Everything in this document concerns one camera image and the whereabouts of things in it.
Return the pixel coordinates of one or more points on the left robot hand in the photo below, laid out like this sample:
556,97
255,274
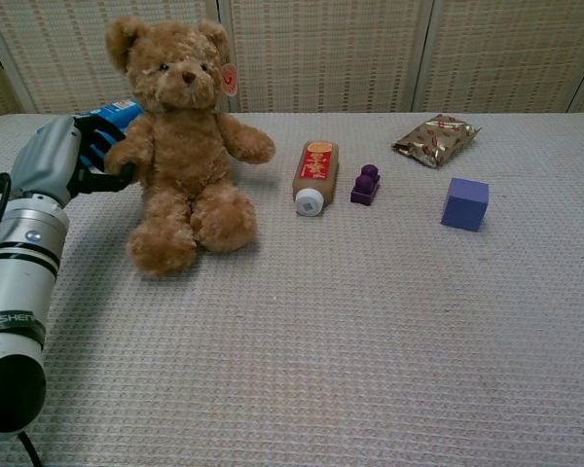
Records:
63,155

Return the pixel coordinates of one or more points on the brown teddy bear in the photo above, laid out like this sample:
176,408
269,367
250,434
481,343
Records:
190,151

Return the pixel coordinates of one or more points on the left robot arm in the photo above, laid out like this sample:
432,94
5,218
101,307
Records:
17,301

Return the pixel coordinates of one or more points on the purple toy building brick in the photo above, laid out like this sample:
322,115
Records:
365,186

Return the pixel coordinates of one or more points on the brown sauce squeeze bottle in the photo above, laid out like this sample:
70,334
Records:
315,176

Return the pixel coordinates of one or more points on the woven folding screen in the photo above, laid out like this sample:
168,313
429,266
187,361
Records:
321,53

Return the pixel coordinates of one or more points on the white woven tablecloth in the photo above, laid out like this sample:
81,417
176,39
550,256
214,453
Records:
321,316

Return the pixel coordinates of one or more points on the gold foil snack packet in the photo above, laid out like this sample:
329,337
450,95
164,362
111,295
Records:
435,140

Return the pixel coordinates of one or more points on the purple foam cube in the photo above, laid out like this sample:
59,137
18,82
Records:
464,204

